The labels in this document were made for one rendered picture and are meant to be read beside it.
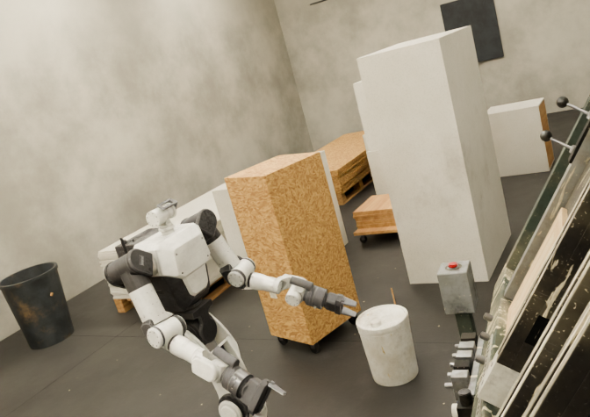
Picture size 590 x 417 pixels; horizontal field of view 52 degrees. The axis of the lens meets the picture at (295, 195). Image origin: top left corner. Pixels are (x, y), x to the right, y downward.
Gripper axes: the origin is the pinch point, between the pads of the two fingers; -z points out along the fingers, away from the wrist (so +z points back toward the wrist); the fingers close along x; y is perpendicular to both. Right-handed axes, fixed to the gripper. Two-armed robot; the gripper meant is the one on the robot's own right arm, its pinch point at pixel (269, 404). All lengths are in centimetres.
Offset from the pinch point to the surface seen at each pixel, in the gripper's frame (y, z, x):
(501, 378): -12, -61, 44
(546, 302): -22, -64, 67
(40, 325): 209, 322, -131
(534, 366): -54, -70, 54
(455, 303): 67, -24, 54
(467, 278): 62, -26, 65
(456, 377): 29, -44, 34
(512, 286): 44, -45, 69
